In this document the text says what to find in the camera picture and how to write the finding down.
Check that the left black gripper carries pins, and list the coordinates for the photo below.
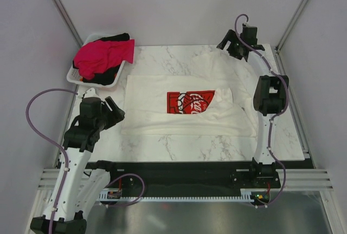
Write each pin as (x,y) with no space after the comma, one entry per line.
(119,113)

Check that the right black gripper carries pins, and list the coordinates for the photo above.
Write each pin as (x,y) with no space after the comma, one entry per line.
(232,36)

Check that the white plastic basket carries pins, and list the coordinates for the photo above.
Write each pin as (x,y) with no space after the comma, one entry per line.
(74,77)

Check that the white t-shirt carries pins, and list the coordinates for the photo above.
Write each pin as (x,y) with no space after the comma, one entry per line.
(216,99)

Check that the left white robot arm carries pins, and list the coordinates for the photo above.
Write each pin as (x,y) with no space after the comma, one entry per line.
(70,202)

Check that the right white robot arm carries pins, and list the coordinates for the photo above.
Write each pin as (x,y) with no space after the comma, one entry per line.
(270,98)

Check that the black t-shirt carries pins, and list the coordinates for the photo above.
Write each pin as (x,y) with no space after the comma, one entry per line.
(108,77)

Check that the red t-shirt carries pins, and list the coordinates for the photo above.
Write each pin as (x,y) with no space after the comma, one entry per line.
(99,56)

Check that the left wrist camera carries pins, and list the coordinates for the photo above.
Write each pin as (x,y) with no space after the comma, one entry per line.
(90,93)

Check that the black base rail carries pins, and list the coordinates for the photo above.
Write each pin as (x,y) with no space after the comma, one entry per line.
(181,179)

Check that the right aluminium frame post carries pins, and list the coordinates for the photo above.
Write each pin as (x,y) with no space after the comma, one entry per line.
(292,23)

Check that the aluminium frame post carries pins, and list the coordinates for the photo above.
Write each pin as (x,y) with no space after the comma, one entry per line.
(292,23)
(68,21)

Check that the white slotted cable duct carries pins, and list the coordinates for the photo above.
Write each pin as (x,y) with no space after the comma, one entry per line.
(108,196)

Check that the left aluminium frame post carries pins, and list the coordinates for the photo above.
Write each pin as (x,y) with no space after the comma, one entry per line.
(68,21)

